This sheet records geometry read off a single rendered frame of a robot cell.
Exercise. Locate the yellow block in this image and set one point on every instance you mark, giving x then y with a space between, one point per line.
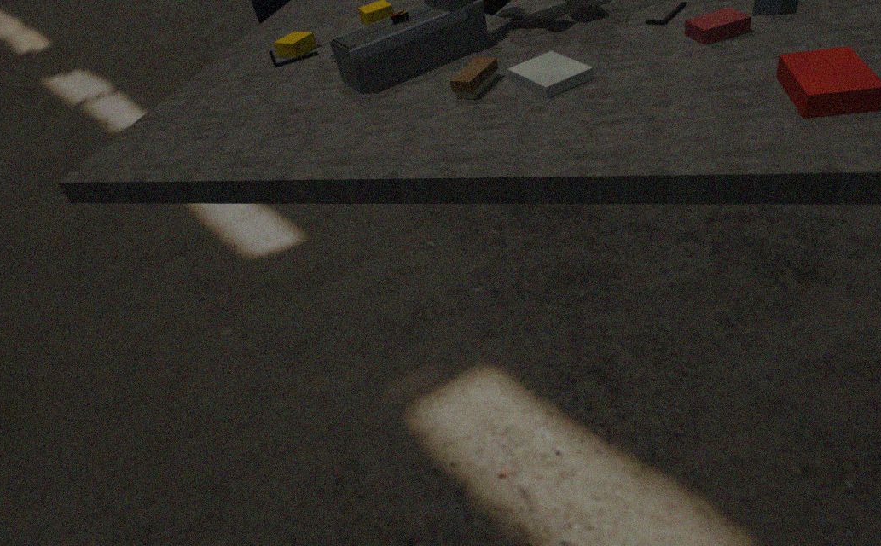
295 44
375 12

